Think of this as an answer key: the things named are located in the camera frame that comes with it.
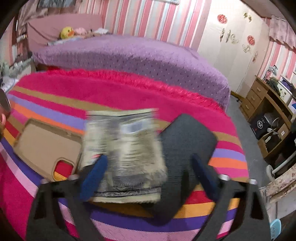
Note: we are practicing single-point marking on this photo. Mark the black wallet case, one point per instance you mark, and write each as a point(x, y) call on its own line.
point(187, 148)

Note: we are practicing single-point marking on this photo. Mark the yellow duck plush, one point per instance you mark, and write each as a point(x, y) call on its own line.
point(66, 33)

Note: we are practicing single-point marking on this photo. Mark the white wardrobe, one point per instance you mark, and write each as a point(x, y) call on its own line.
point(235, 41)

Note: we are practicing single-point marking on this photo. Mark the desk lamp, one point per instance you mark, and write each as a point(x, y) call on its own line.
point(272, 70)

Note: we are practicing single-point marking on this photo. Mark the camouflage snack packet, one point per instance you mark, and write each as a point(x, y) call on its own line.
point(136, 168)

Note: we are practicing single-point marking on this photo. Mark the wooden desk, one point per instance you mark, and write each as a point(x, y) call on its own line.
point(262, 99)

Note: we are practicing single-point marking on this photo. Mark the purple dotted bedspread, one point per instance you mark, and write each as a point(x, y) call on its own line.
point(161, 61)

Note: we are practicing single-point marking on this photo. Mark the floral beige curtain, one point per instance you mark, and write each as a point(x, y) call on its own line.
point(282, 186)

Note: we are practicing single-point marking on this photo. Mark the black box under desk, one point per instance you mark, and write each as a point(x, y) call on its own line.
point(259, 126)

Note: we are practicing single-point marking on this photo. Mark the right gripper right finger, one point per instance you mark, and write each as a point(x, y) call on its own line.
point(238, 212)

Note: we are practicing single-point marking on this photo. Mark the brown phone case tray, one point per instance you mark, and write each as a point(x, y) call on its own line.
point(42, 146)

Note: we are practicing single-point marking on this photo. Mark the pink floral window curtain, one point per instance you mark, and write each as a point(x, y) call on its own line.
point(281, 31)

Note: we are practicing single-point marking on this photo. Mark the pink headboard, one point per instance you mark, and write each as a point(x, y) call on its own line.
point(41, 31)

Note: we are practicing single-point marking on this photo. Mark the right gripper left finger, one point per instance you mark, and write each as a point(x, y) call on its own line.
point(46, 221)

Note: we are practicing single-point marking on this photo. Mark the person's left hand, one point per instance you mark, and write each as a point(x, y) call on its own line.
point(2, 125)

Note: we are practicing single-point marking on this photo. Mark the light blue laundry basket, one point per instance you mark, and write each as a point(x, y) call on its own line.
point(275, 229)

